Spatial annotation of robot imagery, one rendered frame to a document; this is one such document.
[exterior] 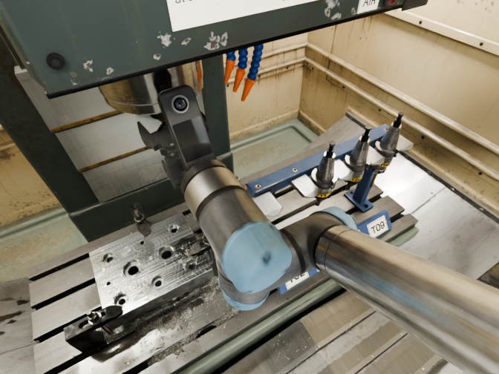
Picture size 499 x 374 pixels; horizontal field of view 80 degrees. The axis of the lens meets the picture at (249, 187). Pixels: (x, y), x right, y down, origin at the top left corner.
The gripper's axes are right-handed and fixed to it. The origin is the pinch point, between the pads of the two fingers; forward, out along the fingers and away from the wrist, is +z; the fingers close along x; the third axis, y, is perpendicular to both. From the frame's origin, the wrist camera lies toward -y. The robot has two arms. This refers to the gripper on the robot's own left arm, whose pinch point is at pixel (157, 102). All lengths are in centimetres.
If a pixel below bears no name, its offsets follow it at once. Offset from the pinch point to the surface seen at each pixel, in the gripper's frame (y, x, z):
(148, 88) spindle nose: -7.7, -2.3, -8.6
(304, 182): 25.6, 27.6, -10.9
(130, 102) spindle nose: -5.8, -5.0, -7.3
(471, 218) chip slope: 63, 96, -32
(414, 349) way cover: 75, 47, -52
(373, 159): 26, 48, -13
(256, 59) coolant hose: -5.1, 17.2, -4.3
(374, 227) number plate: 53, 53, -20
